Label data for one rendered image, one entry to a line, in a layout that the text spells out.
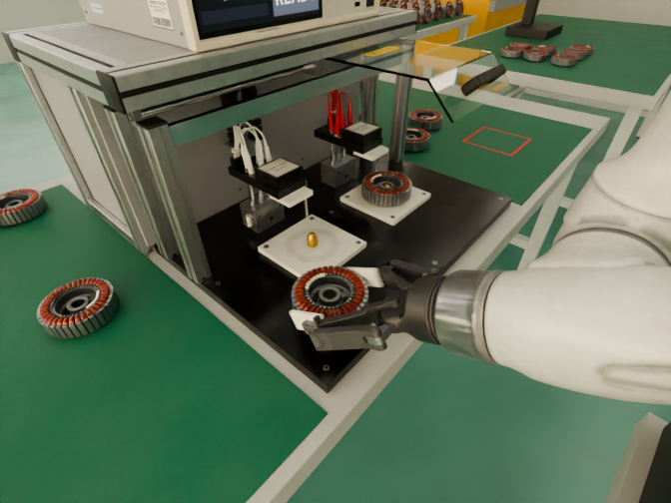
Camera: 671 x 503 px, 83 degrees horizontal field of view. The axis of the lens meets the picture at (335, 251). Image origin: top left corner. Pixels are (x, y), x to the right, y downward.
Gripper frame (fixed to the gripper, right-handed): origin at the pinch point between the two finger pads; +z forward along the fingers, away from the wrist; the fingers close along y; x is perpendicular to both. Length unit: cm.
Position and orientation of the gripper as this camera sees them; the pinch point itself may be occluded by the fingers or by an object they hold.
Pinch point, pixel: (331, 296)
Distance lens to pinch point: 56.4
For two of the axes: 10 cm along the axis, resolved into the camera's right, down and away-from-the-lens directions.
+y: 6.6, -4.8, 5.8
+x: -3.8, -8.8, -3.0
